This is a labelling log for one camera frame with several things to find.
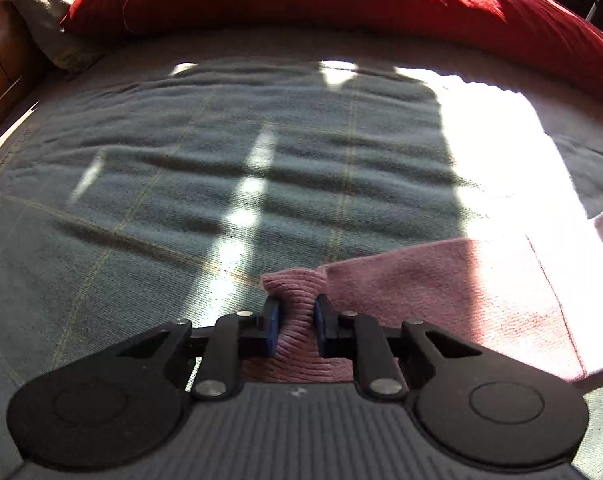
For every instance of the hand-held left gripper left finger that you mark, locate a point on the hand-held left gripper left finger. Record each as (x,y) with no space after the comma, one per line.
(273,330)

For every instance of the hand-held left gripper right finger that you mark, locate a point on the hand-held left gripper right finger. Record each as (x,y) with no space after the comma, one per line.
(322,327)

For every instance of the pink and white knit sweater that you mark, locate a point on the pink and white knit sweater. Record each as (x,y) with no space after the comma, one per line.
(406,280)

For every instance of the green checked blanket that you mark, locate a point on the green checked blanket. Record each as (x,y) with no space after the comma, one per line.
(181,160)

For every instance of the wooden headboard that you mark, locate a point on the wooden headboard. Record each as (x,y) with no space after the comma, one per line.
(1,60)

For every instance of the grey pillow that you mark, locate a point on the grey pillow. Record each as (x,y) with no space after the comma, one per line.
(46,15)

